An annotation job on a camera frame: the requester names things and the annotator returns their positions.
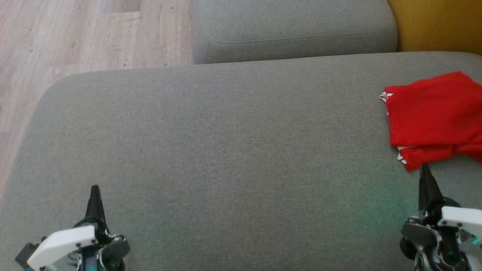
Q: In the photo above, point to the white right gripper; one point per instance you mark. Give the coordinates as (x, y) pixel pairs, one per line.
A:
(461, 220)

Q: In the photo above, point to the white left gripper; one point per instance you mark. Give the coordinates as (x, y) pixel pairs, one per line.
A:
(60, 244)

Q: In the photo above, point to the red jersey with white sleeves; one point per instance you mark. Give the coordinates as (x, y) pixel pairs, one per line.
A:
(433, 109)

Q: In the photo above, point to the grey fabric sofa seat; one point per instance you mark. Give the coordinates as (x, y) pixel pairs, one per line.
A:
(226, 150)

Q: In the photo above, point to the yellow sofa backrest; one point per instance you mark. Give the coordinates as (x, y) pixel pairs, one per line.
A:
(440, 26)

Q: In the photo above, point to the grey sofa cushion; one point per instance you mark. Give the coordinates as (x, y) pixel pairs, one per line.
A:
(293, 22)

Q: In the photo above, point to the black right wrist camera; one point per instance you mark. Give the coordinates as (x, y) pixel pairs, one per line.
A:
(416, 237)

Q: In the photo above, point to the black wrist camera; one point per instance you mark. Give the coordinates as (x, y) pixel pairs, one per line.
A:
(416, 237)
(116, 252)

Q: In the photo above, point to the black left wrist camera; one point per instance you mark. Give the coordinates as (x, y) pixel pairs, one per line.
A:
(116, 252)

